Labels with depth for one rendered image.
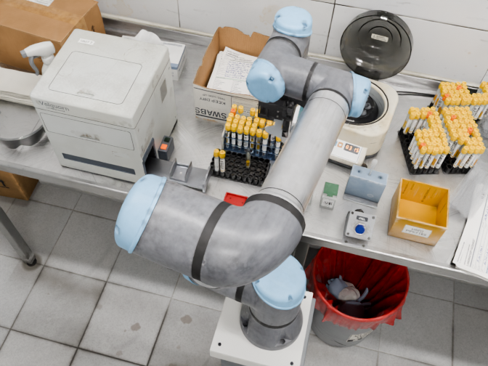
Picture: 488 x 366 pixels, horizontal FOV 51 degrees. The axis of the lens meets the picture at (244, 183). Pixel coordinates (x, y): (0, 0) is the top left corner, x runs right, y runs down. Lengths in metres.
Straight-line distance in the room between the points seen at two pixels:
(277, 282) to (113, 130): 0.59
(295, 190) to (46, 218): 1.97
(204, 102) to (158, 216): 0.94
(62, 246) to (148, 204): 1.82
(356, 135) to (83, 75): 0.78
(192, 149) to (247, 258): 0.94
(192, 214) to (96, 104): 0.70
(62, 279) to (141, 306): 0.38
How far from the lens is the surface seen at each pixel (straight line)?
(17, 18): 1.85
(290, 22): 1.00
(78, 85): 1.38
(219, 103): 1.58
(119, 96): 1.33
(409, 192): 1.51
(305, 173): 0.76
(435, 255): 1.49
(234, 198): 1.46
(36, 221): 2.60
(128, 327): 2.26
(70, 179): 1.57
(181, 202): 0.68
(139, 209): 0.69
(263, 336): 1.20
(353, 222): 1.39
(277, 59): 0.95
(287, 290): 1.06
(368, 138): 1.52
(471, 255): 1.51
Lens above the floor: 2.11
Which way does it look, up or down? 55 degrees down
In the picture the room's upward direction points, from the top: 3 degrees clockwise
